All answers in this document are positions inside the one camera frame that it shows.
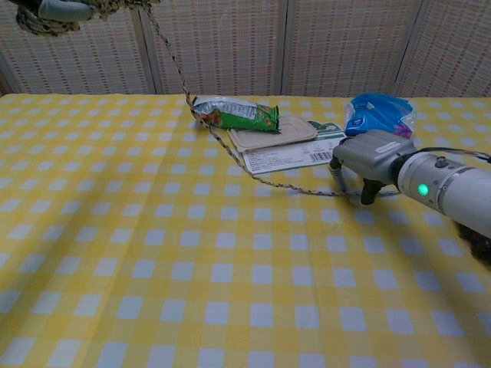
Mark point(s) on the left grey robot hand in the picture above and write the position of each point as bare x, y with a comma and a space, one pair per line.
63, 9

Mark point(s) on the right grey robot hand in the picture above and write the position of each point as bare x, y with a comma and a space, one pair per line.
372, 153

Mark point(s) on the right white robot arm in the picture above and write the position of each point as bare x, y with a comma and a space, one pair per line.
449, 184

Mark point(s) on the blue tissue pack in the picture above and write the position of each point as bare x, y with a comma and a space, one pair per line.
368, 115

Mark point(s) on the woven folding screen panel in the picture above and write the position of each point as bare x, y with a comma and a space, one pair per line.
456, 46
345, 46
230, 46
76, 57

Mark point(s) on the wet wipes pack beige lid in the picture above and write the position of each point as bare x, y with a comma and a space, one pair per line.
276, 137

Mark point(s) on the green snack bag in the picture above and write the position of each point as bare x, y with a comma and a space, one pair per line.
238, 115

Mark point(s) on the dark red grape bunch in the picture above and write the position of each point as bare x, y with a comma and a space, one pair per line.
477, 245

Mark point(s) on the yellow white checkered tablecloth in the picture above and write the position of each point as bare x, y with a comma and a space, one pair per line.
192, 268

